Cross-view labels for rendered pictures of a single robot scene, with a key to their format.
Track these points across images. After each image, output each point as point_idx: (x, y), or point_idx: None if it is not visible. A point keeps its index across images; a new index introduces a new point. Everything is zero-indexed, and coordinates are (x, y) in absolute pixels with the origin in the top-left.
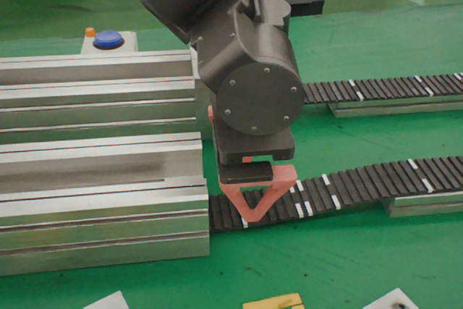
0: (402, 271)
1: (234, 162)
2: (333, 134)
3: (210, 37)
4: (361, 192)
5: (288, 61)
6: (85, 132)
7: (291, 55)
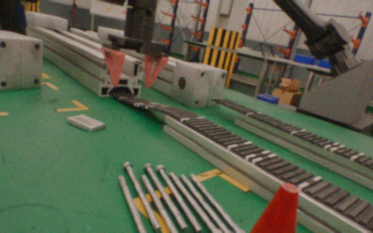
0: (122, 131)
1: (109, 39)
2: (217, 122)
3: None
4: (161, 108)
5: None
6: (143, 74)
7: None
